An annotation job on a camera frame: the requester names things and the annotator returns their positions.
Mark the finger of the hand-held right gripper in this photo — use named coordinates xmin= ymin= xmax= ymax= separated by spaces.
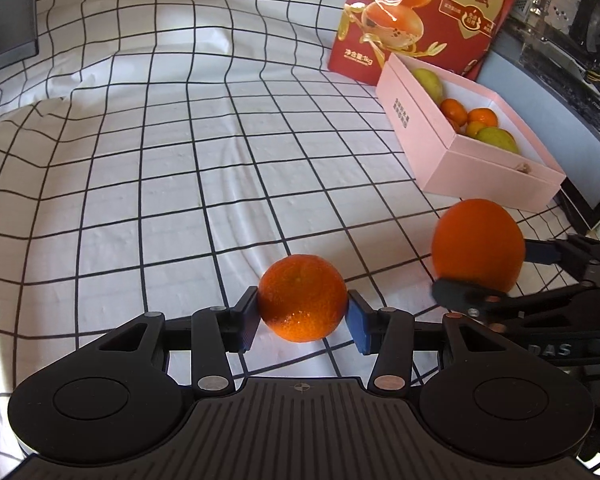
xmin=522 ymin=234 xmax=600 ymax=281
xmin=431 ymin=277 xmax=600 ymax=333

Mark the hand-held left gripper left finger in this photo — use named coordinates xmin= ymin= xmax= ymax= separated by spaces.
xmin=97 ymin=286 xmax=262 ymax=403

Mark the red snack bag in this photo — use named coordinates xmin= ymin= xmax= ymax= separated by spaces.
xmin=327 ymin=0 xmax=529 ymax=83

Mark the yellow-green lemon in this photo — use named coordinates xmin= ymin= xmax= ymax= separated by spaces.
xmin=475 ymin=126 xmax=521 ymax=156
xmin=412 ymin=67 xmax=447 ymax=103

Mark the large orange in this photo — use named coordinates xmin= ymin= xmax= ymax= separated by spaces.
xmin=431 ymin=199 xmax=527 ymax=295

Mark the white checkered tablecloth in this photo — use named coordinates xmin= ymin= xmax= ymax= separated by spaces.
xmin=0 ymin=0 xmax=600 ymax=480

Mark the glass-sided computer case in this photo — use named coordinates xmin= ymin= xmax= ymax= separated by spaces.
xmin=475 ymin=0 xmax=600 ymax=233

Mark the pink cardboard box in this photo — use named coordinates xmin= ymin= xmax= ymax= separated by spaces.
xmin=376 ymin=52 xmax=567 ymax=213

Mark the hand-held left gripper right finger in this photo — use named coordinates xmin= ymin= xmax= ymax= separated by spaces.
xmin=345 ymin=290 xmax=503 ymax=401

